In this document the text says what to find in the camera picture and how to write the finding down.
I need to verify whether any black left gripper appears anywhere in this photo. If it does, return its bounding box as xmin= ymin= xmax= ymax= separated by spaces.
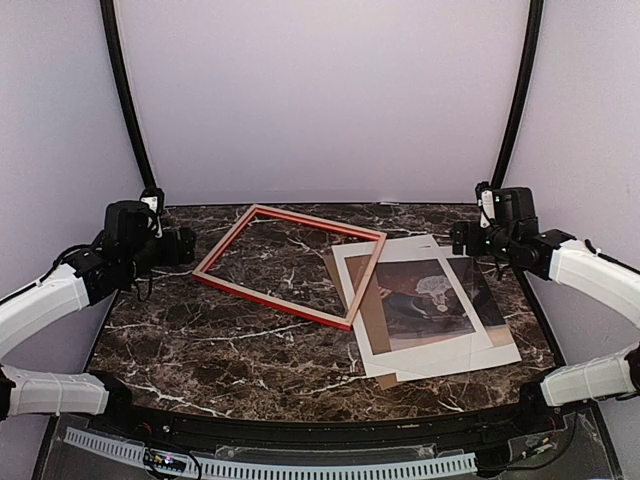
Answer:
xmin=124 ymin=226 xmax=195 ymax=283

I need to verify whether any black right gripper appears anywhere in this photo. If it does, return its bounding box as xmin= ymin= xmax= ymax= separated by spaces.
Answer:
xmin=450 ymin=220 xmax=517 ymax=262

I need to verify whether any clear acrylic sheet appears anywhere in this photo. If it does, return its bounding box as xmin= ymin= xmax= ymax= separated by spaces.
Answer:
xmin=349 ymin=244 xmax=516 ymax=381

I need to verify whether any red wooden picture frame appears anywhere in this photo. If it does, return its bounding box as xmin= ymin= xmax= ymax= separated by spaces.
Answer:
xmin=192 ymin=204 xmax=387 ymax=331

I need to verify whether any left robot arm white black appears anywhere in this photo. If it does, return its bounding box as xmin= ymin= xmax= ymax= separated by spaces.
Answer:
xmin=1 ymin=195 xmax=196 ymax=436

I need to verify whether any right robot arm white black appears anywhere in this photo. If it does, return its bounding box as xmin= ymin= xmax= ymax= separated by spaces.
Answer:
xmin=450 ymin=182 xmax=639 ymax=434

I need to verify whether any dark flower photo print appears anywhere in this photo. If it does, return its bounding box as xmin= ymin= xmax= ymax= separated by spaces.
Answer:
xmin=376 ymin=257 xmax=512 ymax=351

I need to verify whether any brown cardboard backing board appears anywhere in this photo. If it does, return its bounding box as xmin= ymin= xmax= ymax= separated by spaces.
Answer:
xmin=323 ymin=254 xmax=400 ymax=391

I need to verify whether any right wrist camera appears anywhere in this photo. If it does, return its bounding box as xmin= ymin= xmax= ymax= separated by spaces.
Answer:
xmin=475 ymin=181 xmax=496 ymax=228

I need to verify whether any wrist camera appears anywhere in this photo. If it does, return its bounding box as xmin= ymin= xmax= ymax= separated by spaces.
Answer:
xmin=140 ymin=186 xmax=165 ymax=238
xmin=475 ymin=181 xmax=496 ymax=228

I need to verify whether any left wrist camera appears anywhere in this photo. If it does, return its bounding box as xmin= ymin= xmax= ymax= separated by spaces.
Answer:
xmin=140 ymin=186 xmax=165 ymax=238

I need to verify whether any black front table rail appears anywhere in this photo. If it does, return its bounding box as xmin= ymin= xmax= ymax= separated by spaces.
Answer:
xmin=88 ymin=394 xmax=568 ymax=451

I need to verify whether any white slotted cable duct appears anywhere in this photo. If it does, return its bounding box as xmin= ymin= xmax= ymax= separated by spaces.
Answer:
xmin=63 ymin=427 xmax=477 ymax=479

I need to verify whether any right black corner post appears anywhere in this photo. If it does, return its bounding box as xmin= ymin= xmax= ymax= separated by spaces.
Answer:
xmin=490 ymin=0 xmax=545 ymax=188

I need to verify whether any black corner post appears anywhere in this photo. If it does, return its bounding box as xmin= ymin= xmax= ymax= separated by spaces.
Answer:
xmin=99 ymin=0 xmax=157 ymax=188
xmin=490 ymin=0 xmax=545 ymax=188

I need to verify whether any left black corner post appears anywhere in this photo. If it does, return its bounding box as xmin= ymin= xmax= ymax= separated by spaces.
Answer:
xmin=99 ymin=0 xmax=157 ymax=188

